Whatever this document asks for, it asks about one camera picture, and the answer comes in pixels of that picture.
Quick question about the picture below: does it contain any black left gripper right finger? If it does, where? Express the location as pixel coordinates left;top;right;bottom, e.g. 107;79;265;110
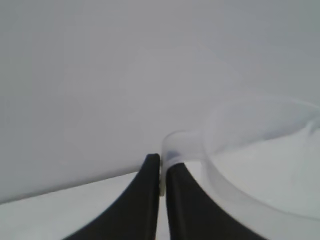
165;161;270;240

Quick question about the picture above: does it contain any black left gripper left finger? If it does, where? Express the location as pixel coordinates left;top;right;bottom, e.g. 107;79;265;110
61;153;161;240

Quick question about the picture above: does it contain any translucent plastic measuring cup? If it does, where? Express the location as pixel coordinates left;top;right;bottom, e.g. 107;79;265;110
159;96;320;227

